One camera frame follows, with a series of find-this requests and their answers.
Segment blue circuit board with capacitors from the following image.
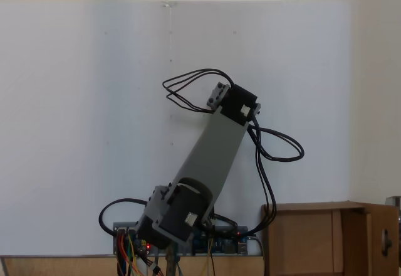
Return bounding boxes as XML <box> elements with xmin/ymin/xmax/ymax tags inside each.
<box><xmin>190</xmin><ymin>224</ymin><xmax>250</xmax><ymax>255</ymax></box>

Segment grey board mounting plate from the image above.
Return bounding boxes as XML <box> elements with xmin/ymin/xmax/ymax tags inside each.
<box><xmin>112</xmin><ymin>221</ymin><xmax>250</xmax><ymax>257</ymax></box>

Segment brown cardboard box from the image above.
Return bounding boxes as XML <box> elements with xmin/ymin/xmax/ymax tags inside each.
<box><xmin>261</xmin><ymin>199</ymin><xmax>401</xmax><ymax>276</ymax></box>

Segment black wrist cable bundle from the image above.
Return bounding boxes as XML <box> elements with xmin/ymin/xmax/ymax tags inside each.
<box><xmin>162</xmin><ymin>67</ymin><xmax>234</xmax><ymax>114</ymax></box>

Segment black elbow cable bundle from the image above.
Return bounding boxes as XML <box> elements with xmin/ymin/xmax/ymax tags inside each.
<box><xmin>200</xmin><ymin>116</ymin><xmax>306</xmax><ymax>240</ymax></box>

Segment thin yellow wire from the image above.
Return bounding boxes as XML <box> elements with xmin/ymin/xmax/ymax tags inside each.
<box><xmin>202</xmin><ymin>237</ymin><xmax>215</xmax><ymax>276</ymax></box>

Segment circuit board with jumper wires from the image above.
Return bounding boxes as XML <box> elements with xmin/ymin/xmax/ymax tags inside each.
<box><xmin>114</xmin><ymin>225</ymin><xmax>151</xmax><ymax>257</ymax></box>

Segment black base cable loop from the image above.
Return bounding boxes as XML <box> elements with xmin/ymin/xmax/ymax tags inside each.
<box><xmin>98</xmin><ymin>198</ymin><xmax>148</xmax><ymax>236</ymax></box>

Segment yellow jumper wire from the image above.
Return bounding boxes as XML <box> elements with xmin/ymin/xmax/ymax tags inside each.
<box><xmin>126</xmin><ymin>235</ymin><xmax>135</xmax><ymax>260</ymax></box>

